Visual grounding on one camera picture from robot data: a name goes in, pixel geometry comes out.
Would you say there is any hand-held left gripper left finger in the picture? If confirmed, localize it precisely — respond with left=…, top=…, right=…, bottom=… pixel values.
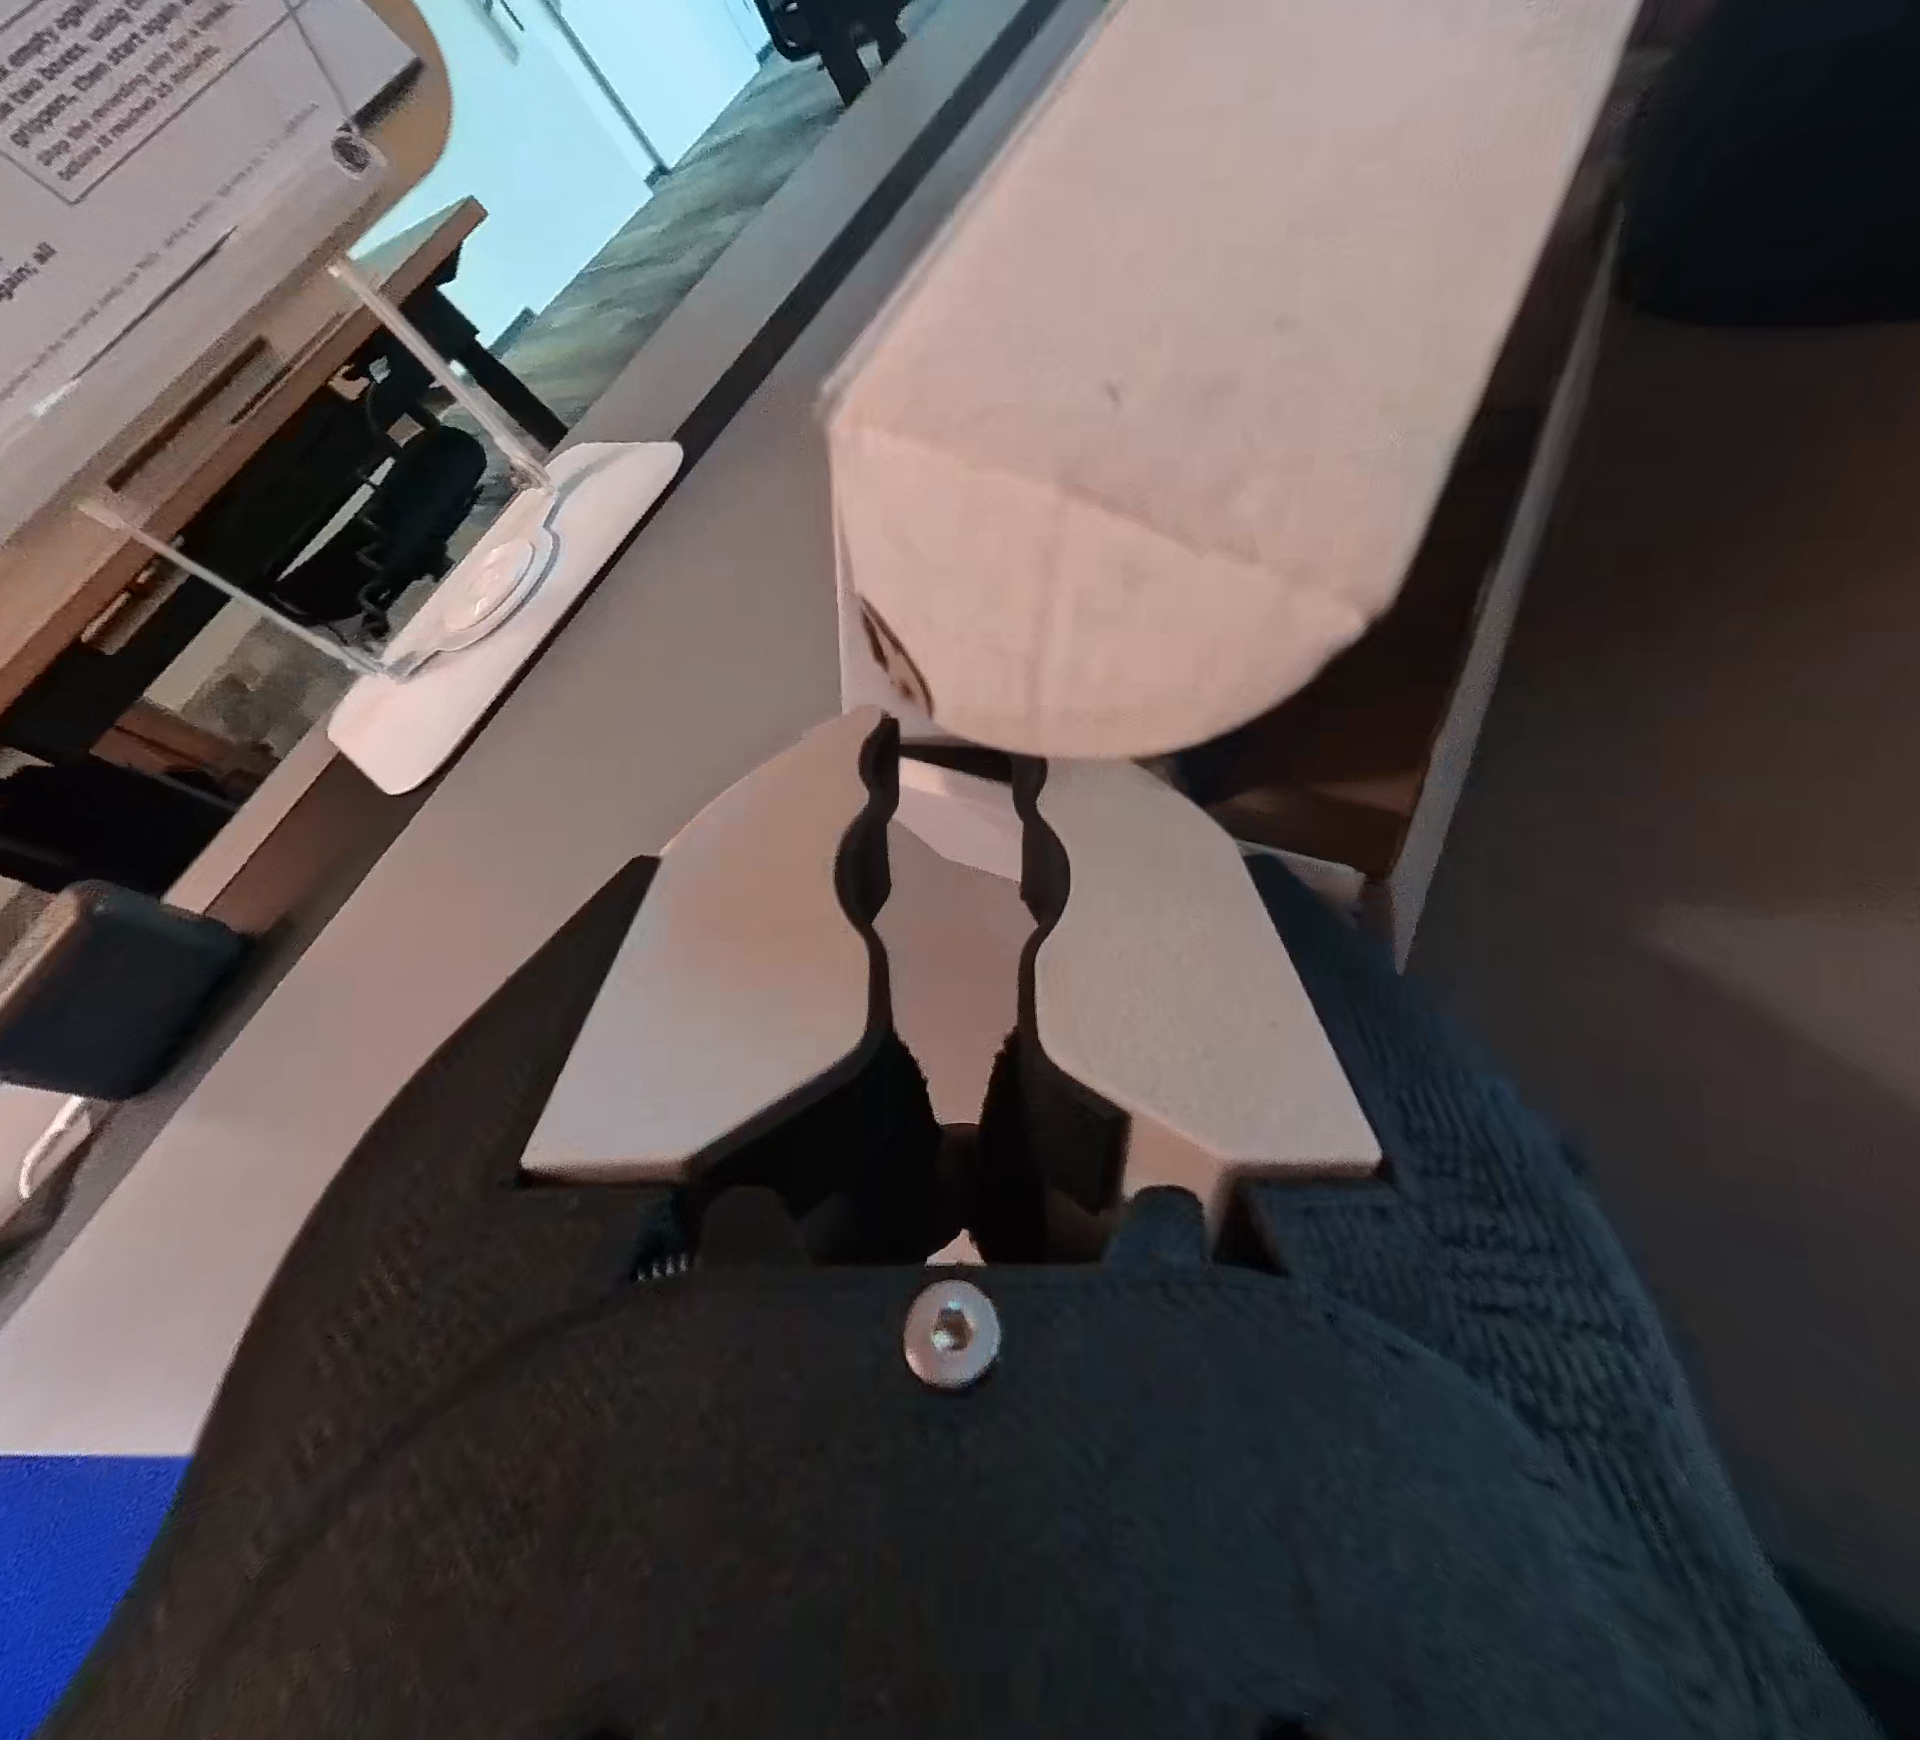
left=519, top=706, right=901, bottom=1184

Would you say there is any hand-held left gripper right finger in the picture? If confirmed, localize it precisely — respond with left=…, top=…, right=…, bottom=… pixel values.
left=1013, top=754, right=1385, bottom=1191

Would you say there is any white cardboard mailer box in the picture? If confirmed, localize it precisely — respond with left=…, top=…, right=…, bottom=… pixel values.
left=818, top=0, right=1742, bottom=968

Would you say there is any light wooden office desk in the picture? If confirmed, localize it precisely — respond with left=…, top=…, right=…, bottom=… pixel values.
left=0, top=195, right=488, bottom=751

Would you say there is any document stand with white base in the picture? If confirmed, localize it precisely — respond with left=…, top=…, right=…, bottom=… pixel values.
left=0, top=0, right=684, bottom=797

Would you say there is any black block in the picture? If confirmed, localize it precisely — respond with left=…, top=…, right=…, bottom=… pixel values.
left=0, top=883, right=249, bottom=1101

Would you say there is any black quilted mat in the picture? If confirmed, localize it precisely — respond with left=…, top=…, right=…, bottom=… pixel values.
left=1619, top=0, right=1920, bottom=324

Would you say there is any printed instruction sheet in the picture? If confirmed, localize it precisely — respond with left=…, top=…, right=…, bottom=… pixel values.
left=0, top=0, right=422, bottom=424

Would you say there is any white cable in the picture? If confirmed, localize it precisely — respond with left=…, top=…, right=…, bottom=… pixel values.
left=0, top=1094, right=91, bottom=1238

